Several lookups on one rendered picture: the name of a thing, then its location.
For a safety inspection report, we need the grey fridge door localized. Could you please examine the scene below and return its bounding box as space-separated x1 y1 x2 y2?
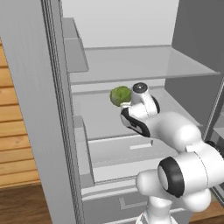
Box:
0 0 86 224
164 0 224 208

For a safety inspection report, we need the grey door bin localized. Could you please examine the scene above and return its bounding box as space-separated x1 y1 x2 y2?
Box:
61 17 90 74
73 115 96 189

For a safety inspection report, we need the glass fridge shelf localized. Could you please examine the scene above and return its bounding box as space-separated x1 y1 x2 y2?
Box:
69 44 221 86
72 87 203 142

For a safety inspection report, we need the grey freezer drawer front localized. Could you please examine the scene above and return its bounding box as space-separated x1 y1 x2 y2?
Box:
80 178 194 224

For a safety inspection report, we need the grey fridge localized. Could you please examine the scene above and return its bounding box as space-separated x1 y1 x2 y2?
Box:
59 0 224 224

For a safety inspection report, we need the grey freezer drawer handle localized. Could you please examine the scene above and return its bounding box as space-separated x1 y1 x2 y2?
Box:
117 195 151 210

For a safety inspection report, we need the white crisper drawer handle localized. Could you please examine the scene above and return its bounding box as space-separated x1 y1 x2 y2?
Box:
129 139 155 151

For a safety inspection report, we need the green round vegetable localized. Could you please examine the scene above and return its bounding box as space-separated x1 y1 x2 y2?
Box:
109 85 133 108

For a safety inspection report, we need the grey fridge crisper drawer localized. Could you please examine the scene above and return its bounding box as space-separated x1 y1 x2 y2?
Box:
87 134 183 185

